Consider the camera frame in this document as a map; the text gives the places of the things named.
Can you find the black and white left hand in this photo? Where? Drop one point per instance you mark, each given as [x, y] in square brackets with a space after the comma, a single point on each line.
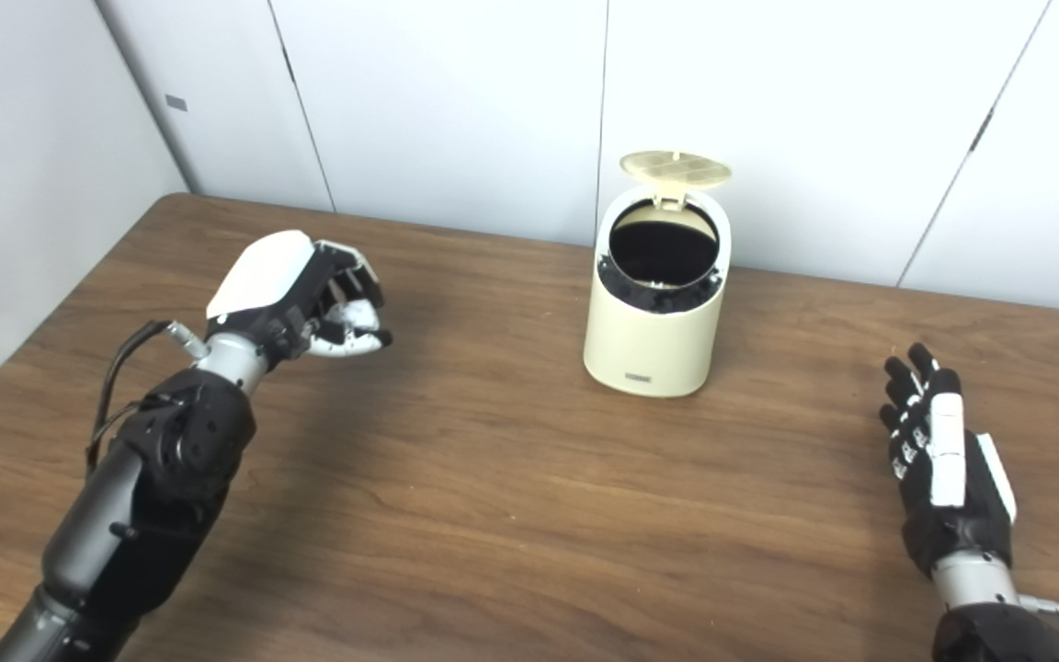
[263, 276]

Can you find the black and white right hand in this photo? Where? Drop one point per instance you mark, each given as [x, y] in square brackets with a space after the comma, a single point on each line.
[948, 460]

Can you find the cream round bin lid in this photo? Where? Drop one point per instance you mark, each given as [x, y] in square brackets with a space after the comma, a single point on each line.
[677, 169]

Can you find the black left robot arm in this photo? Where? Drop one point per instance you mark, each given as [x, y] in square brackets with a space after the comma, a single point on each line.
[162, 460]

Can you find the cream-colored bin body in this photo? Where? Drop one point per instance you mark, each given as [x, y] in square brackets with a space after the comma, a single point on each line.
[649, 349]

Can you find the black bin liner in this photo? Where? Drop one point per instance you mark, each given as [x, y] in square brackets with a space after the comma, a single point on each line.
[663, 253]

